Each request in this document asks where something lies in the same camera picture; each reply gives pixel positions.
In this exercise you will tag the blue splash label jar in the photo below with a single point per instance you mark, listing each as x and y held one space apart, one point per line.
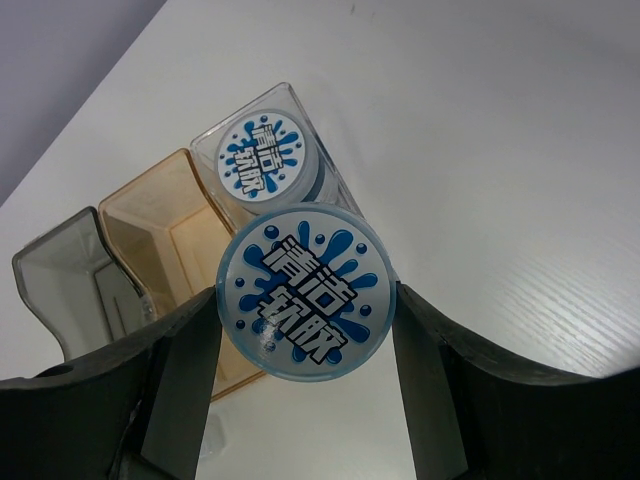
268 159

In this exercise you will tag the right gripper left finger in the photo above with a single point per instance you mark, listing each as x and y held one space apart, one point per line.
134 409

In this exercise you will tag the grey plastic bin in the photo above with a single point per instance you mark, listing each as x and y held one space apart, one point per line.
71 280

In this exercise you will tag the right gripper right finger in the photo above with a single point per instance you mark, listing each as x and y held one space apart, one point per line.
475 410

